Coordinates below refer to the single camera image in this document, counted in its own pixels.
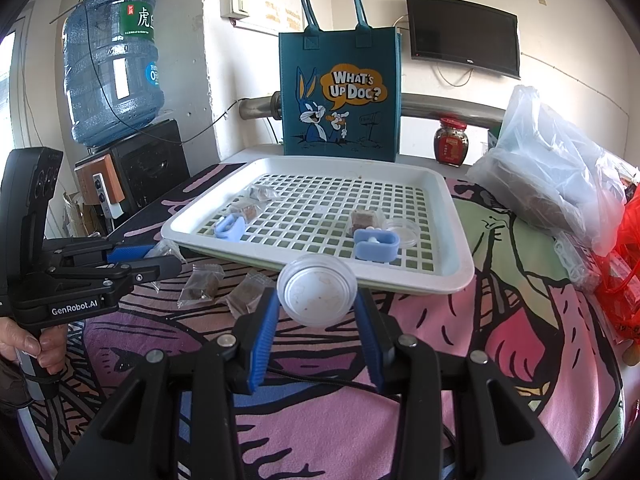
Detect clear plastic bag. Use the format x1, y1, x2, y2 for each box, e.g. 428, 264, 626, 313
468, 86, 626, 257

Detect small light-blue plastic clip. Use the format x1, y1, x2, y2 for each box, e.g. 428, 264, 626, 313
214, 214, 246, 243

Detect large light-blue plastic clip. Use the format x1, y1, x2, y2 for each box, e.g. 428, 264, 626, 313
352, 229, 400, 263

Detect clear packets beside red bag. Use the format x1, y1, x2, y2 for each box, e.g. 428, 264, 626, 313
553, 231, 602, 292

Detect person's left hand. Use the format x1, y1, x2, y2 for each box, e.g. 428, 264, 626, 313
0, 316, 67, 375

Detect teal Bugs Bunny tote bag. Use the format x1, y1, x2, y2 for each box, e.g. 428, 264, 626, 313
279, 0, 401, 162

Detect clear round plastic lid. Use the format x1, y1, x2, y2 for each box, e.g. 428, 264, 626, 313
384, 218, 421, 249

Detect blue water jug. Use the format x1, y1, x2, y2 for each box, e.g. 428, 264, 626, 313
63, 0, 165, 148

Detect clear jar with brown contents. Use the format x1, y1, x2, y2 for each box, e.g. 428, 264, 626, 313
347, 208, 386, 236

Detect metal bed rail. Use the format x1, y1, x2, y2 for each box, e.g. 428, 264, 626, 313
238, 90, 507, 129

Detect clear sachet with brown cube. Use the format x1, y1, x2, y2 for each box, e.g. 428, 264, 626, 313
229, 198, 265, 223

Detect red plastic bag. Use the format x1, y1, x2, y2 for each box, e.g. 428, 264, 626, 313
597, 193, 639, 366

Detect white wall switch box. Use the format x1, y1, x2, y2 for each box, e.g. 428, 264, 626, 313
220, 0, 250, 20

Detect clear round jar lid large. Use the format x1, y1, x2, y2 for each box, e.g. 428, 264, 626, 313
277, 254, 358, 328

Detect white perforated plastic tray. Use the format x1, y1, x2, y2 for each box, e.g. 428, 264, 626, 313
160, 156, 474, 295

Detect black water dispenser cabinet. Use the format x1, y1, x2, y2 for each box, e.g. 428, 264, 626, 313
74, 119, 189, 223

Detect black wall monitor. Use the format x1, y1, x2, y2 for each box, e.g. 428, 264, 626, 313
406, 0, 521, 78

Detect colourful cartoon bed blanket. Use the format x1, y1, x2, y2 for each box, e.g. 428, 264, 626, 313
17, 178, 638, 479

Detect red-lidded sauce jar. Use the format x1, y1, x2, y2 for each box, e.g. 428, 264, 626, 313
434, 117, 469, 167

